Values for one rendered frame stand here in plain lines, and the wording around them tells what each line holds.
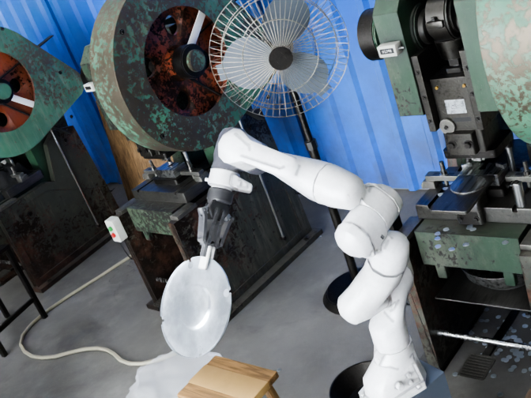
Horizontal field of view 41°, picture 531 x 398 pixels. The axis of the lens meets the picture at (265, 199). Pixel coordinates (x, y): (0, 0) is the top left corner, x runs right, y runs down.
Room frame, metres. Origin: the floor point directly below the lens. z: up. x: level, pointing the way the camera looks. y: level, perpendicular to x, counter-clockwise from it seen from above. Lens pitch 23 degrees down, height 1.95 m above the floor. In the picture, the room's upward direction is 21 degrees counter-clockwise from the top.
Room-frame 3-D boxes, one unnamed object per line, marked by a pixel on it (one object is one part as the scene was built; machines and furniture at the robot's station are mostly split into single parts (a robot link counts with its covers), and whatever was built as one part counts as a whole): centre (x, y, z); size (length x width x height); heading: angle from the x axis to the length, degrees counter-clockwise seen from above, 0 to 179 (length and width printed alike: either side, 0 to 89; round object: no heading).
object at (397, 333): (1.79, -0.24, 0.71); 0.18 x 0.11 x 0.25; 112
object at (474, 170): (2.29, -0.77, 0.76); 0.15 x 0.09 x 0.05; 43
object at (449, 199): (2.17, -0.65, 0.72); 0.25 x 0.14 x 0.14; 133
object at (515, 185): (2.08, -0.80, 0.75); 0.03 x 0.03 x 0.10; 43
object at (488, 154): (2.29, -0.78, 0.86); 0.20 x 0.16 x 0.05; 43
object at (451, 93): (2.26, -0.75, 1.04); 0.17 x 0.15 x 0.30; 133
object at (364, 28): (2.49, -0.62, 1.31); 0.22 x 0.12 x 0.22; 133
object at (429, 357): (2.58, -0.70, 0.45); 0.92 x 0.12 x 0.90; 133
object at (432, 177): (2.42, -0.66, 0.76); 0.17 x 0.06 x 0.10; 43
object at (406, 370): (1.76, -0.17, 0.52); 0.22 x 0.19 x 0.14; 116
